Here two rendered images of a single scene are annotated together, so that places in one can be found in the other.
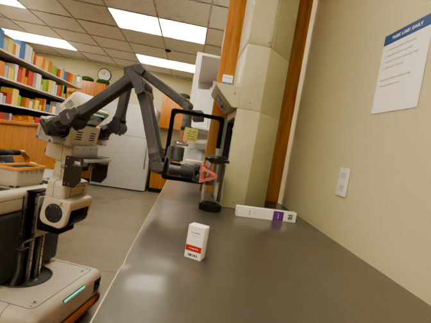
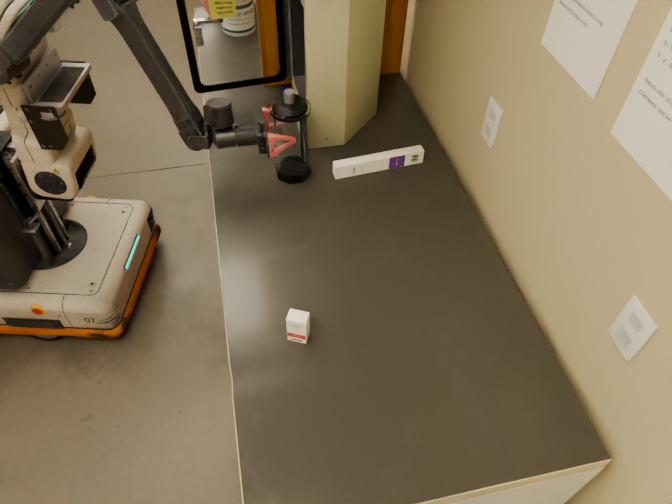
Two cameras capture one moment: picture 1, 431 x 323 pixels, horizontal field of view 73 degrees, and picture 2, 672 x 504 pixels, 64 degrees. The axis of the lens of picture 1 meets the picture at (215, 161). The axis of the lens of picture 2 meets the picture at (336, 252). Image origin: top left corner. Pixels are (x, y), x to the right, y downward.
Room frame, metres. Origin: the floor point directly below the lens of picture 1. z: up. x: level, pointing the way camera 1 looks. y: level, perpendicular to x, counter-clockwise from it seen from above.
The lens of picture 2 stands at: (0.06, 0.02, 1.97)
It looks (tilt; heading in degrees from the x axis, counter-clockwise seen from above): 49 degrees down; 352
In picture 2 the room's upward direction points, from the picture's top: 2 degrees clockwise
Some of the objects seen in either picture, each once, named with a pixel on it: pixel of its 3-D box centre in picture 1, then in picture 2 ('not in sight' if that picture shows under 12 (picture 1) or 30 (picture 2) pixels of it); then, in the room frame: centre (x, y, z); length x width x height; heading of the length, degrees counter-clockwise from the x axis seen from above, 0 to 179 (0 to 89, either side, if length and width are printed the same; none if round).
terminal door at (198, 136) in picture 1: (193, 147); (234, 27); (1.64, 0.14, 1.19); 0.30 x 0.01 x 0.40; 101
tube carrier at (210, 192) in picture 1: (213, 182); (291, 139); (1.25, -0.01, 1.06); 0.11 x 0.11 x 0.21
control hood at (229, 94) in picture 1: (222, 100); not in sight; (1.51, 0.01, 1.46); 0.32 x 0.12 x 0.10; 6
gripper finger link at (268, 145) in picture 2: (205, 174); (277, 138); (1.22, 0.03, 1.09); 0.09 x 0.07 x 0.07; 96
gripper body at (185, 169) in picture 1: (188, 171); (249, 134); (1.24, 0.11, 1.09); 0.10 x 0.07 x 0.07; 6
